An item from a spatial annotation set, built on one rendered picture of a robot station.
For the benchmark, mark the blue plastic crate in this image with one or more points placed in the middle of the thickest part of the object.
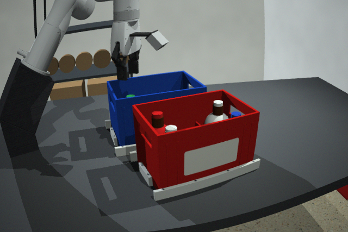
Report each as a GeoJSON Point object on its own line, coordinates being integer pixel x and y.
{"type": "Point", "coordinates": [147, 88]}

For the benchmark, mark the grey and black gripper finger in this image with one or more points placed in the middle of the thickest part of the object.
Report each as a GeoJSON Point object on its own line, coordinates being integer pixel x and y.
{"type": "Point", "coordinates": [133, 64]}
{"type": "Point", "coordinates": [120, 64]}

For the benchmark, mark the red plastic crate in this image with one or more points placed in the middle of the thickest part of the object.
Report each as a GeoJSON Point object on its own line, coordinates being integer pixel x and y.
{"type": "Point", "coordinates": [195, 150]}

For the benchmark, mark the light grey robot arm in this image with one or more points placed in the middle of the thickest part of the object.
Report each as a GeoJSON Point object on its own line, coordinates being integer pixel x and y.
{"type": "Point", "coordinates": [57, 22]}

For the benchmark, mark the white bottle with brown label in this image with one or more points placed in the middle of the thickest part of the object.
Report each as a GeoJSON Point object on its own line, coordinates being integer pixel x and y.
{"type": "Point", "coordinates": [217, 114]}

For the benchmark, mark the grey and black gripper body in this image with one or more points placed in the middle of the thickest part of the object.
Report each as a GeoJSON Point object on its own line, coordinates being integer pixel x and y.
{"type": "Point", "coordinates": [120, 32]}

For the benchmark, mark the blue bottle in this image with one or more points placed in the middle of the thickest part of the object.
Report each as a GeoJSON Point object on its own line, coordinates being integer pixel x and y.
{"type": "Point", "coordinates": [235, 114]}

